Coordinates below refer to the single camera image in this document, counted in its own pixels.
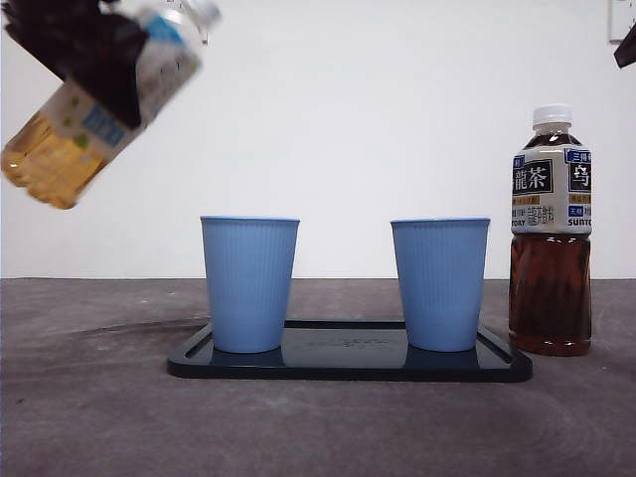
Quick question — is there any jasmine tea plastic bottle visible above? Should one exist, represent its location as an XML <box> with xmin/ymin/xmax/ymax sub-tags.
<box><xmin>0</xmin><ymin>0</ymin><xmax>223</xmax><ymax>211</ymax></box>

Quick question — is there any dark oolong tea plastic bottle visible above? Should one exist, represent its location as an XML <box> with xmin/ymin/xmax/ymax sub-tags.
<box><xmin>509</xmin><ymin>103</ymin><xmax>593</xmax><ymax>358</ymax></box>

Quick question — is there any blue ribbed cup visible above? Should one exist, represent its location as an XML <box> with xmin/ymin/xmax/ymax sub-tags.
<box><xmin>199</xmin><ymin>215</ymin><xmax>301</xmax><ymax>355</ymax></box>
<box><xmin>390</xmin><ymin>217</ymin><xmax>492</xmax><ymax>353</ymax></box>

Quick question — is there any dark blue flat tray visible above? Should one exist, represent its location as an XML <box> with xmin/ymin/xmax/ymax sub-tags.
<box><xmin>165</xmin><ymin>320</ymin><xmax>534</xmax><ymax>383</ymax></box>

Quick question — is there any white wall socket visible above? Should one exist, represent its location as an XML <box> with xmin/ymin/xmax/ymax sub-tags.
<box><xmin>609</xmin><ymin>0</ymin><xmax>636</xmax><ymax>43</ymax></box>

